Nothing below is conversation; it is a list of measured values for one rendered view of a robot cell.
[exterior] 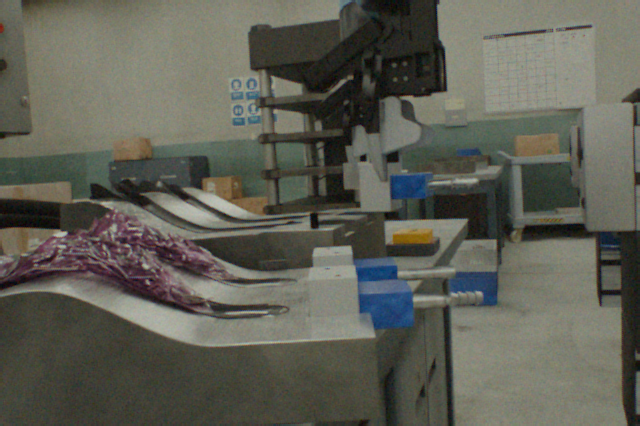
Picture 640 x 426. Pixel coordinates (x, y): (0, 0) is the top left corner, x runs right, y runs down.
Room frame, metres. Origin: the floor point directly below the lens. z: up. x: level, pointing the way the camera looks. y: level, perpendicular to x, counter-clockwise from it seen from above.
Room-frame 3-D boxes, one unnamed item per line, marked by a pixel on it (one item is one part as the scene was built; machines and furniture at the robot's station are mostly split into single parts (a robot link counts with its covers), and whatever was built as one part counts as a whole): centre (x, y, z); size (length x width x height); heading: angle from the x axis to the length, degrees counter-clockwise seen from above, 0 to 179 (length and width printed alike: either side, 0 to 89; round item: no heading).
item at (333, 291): (0.46, -0.05, 0.86); 0.13 x 0.05 x 0.05; 89
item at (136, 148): (7.94, 2.41, 1.26); 0.42 x 0.33 x 0.29; 72
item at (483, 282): (3.95, -0.81, 0.11); 0.61 x 0.41 x 0.22; 72
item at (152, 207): (0.86, 0.17, 0.92); 0.35 x 0.16 x 0.09; 71
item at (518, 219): (6.27, -2.42, 0.47); 1.10 x 0.52 x 0.94; 79
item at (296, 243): (0.88, 0.19, 0.87); 0.50 x 0.26 x 0.14; 71
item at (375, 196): (0.70, -0.11, 0.93); 0.13 x 0.05 x 0.05; 67
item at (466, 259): (3.95, -0.81, 0.28); 0.61 x 0.41 x 0.15; 72
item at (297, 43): (5.49, -0.17, 1.03); 1.54 x 0.94 x 2.06; 162
